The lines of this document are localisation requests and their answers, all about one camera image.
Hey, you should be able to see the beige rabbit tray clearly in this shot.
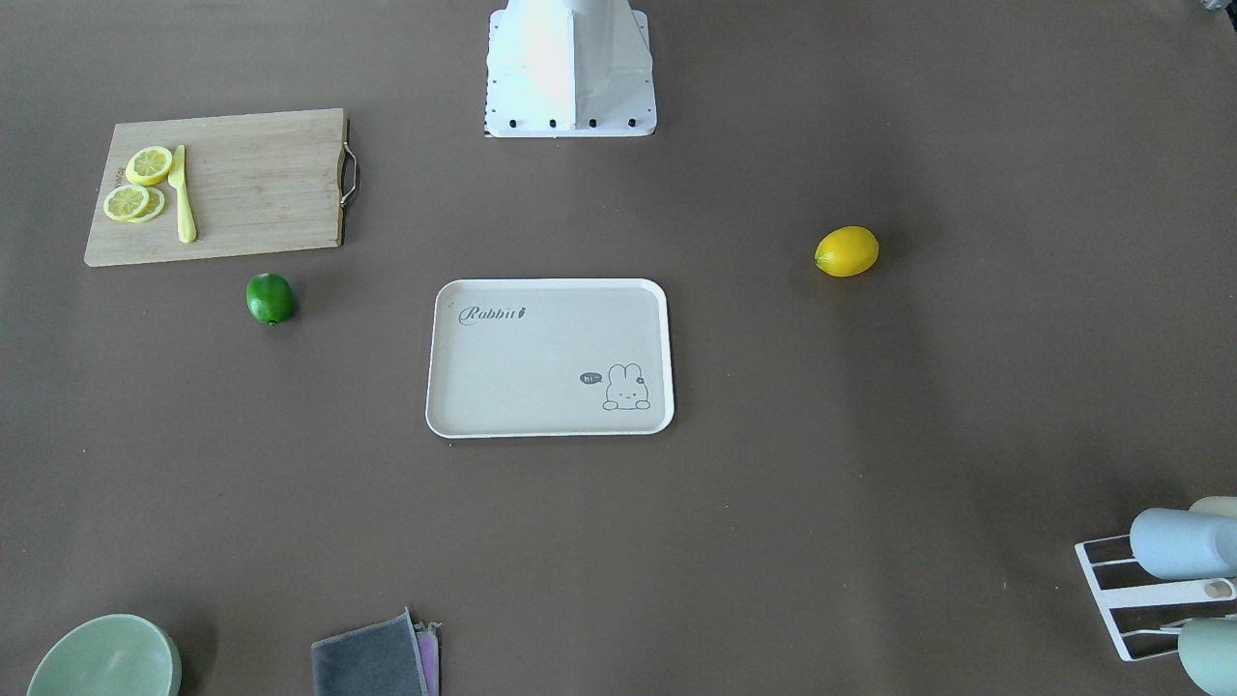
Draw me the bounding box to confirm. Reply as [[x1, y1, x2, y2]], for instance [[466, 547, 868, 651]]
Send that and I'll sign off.
[[426, 278, 675, 439]]

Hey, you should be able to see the yellow plastic knife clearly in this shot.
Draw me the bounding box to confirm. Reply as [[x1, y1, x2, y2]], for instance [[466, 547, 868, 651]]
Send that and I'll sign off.
[[167, 143, 197, 244]]

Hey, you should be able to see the lemon slice front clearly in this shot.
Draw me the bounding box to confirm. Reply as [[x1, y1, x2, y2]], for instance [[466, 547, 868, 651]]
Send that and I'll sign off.
[[101, 184, 152, 221]]

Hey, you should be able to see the white pillar base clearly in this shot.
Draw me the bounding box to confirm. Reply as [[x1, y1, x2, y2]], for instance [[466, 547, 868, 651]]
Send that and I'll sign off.
[[482, 1, 658, 138]]

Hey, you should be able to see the green cup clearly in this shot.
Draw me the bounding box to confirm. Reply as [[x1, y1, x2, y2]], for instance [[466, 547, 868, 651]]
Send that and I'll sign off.
[[1178, 618, 1236, 695]]

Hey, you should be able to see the grey cloth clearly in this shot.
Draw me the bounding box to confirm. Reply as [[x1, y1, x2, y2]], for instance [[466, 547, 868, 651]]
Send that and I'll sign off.
[[312, 611, 442, 695]]

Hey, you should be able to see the lemon slice top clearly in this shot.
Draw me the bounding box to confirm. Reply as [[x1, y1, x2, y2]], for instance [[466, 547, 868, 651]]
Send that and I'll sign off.
[[124, 146, 174, 187]]

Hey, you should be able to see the blue cup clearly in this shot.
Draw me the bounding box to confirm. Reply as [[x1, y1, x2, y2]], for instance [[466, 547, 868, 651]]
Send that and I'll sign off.
[[1131, 509, 1236, 581]]

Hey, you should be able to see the lemon slice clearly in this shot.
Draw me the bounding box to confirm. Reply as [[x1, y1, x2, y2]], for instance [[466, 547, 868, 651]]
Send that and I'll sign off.
[[124, 146, 174, 187], [127, 187, 166, 223], [101, 184, 152, 221]]

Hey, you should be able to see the green bowl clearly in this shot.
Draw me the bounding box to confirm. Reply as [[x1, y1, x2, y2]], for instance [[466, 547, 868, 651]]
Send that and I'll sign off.
[[27, 614, 182, 695]]

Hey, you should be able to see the wooden cutting board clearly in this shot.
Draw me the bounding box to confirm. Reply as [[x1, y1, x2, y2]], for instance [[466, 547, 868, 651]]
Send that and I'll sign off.
[[84, 108, 357, 266]]

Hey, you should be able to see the yellow lemon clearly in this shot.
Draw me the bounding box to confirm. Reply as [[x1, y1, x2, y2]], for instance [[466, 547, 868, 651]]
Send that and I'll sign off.
[[816, 225, 880, 277]]

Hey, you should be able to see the lemon slice back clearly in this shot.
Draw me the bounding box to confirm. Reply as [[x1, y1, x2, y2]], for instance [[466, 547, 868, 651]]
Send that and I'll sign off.
[[127, 187, 166, 223]]

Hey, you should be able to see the white cup rack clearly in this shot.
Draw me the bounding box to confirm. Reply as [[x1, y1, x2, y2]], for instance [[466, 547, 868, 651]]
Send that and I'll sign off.
[[1074, 535, 1236, 661]]

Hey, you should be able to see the green lime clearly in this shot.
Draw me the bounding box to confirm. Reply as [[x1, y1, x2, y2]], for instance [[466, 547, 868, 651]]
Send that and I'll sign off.
[[245, 273, 296, 325]]

